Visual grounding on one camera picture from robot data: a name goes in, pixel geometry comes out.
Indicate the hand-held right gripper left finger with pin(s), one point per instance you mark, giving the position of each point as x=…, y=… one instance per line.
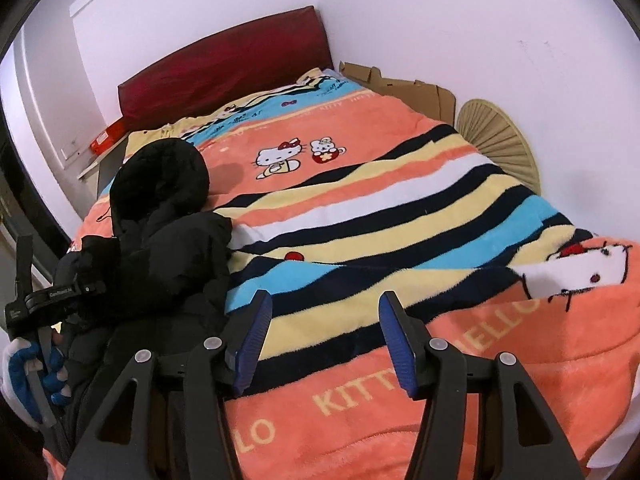
x=255, y=341

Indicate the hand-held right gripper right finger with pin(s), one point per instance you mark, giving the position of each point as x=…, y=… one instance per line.
x=395, y=346

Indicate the black puffer jacket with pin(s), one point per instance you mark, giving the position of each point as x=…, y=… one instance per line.
x=170, y=255

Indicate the person's left hand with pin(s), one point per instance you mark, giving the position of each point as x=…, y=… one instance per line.
x=17, y=375

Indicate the grey nightstand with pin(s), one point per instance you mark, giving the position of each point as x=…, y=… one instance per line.
x=107, y=170

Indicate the striped cartoon cat blanket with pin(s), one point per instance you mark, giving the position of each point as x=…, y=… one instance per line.
x=400, y=210

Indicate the red box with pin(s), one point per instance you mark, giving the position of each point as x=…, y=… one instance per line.
x=105, y=137

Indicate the woven straw fan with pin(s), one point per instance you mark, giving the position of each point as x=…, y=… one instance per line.
x=495, y=135

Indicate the brown cardboard sheet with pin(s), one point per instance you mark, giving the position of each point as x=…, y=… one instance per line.
x=410, y=92

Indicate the dark red headboard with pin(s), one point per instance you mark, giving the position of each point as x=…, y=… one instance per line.
x=225, y=65

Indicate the white wall switch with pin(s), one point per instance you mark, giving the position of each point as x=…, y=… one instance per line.
x=70, y=151

